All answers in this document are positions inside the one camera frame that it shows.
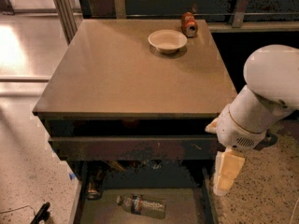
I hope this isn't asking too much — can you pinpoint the clear plastic water bottle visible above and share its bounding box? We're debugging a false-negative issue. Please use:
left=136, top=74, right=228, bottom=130
left=116, top=193, right=166, bottom=219

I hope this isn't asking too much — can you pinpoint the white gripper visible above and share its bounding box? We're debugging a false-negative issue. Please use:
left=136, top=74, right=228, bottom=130
left=205, top=105, right=278, bottom=196

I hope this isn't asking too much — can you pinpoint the black object on floor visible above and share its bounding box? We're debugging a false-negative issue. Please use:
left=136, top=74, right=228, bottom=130
left=30, top=202, right=50, bottom=224

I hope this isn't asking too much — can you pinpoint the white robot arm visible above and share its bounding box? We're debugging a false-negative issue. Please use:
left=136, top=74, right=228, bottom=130
left=205, top=45, right=299, bottom=196

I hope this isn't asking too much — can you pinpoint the dark can in drawer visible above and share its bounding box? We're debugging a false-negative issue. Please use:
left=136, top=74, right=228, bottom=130
left=87, top=169, right=103, bottom=200

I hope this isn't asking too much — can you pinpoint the white bowl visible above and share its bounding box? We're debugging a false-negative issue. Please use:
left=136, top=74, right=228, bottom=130
left=148, top=30, right=187, bottom=54

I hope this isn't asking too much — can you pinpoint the dark top drawer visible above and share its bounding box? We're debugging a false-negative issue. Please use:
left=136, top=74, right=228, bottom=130
left=49, top=135, right=218, bottom=161

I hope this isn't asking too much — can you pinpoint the open middle drawer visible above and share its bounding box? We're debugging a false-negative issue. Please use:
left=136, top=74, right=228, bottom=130
left=71, top=166, right=219, bottom=224

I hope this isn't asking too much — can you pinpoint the thin floor cable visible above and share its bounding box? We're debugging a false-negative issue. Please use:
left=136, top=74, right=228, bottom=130
left=0, top=204, right=36, bottom=217

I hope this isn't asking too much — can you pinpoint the metal window rail frame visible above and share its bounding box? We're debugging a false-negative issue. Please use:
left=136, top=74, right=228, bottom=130
left=53, top=0, right=299, bottom=40

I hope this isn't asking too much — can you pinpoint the red soda can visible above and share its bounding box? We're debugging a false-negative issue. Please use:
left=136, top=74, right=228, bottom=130
left=181, top=12, right=198, bottom=37

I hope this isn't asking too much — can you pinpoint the blue tape piece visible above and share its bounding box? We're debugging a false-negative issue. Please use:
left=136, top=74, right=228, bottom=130
left=68, top=173, right=76, bottom=180

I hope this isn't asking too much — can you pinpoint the grey drawer cabinet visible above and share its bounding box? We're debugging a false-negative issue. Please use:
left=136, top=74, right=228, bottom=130
left=34, top=20, right=235, bottom=212

